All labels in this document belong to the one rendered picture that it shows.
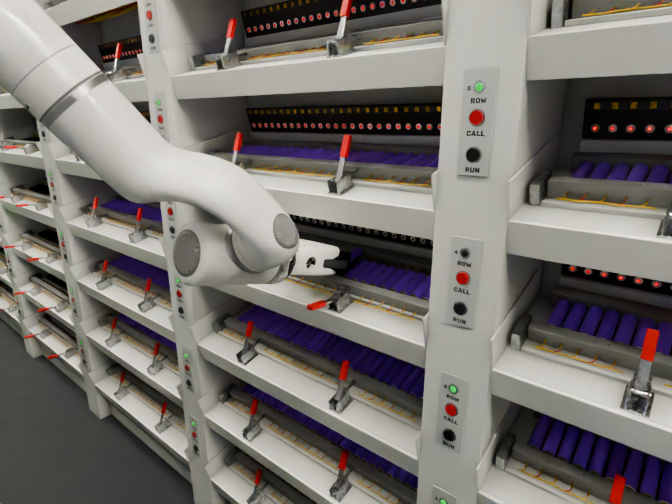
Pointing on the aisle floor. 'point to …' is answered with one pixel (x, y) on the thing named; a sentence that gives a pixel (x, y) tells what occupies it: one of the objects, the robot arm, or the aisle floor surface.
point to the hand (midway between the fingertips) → (336, 259)
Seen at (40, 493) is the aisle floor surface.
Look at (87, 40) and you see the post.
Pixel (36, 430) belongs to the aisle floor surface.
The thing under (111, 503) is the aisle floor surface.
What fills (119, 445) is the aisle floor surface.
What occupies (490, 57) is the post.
